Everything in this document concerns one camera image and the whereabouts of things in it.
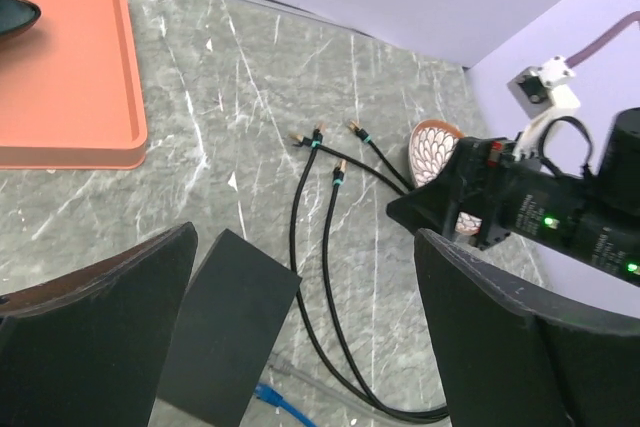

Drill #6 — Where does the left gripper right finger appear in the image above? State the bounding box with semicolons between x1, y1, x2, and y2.
414;229;639;426

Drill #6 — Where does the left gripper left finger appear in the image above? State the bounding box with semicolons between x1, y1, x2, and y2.
1;222;198;426

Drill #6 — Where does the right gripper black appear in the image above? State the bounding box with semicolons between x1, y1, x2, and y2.
386;137;588;252

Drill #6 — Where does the black network switch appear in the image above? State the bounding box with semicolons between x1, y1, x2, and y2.
158;230;301;426

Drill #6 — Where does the blue ethernet cable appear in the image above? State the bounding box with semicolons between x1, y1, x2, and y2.
253;382;317;427

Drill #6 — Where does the grey ethernet cable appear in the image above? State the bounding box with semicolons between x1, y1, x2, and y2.
267;354;391;421

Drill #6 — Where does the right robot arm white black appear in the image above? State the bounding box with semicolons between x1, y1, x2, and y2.
386;108;639;285

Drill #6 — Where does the flower patterned brown bowl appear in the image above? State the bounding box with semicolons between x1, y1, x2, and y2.
408;119;481;236

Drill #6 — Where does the salmon pink tray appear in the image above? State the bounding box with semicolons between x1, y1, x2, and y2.
1;0;148;169

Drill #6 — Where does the black dish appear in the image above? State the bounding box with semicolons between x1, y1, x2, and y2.
0;0;41;40

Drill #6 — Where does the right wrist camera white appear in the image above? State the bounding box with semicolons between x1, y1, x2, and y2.
507;56;581;155

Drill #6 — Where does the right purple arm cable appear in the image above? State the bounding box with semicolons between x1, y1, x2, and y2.
569;10;640;68

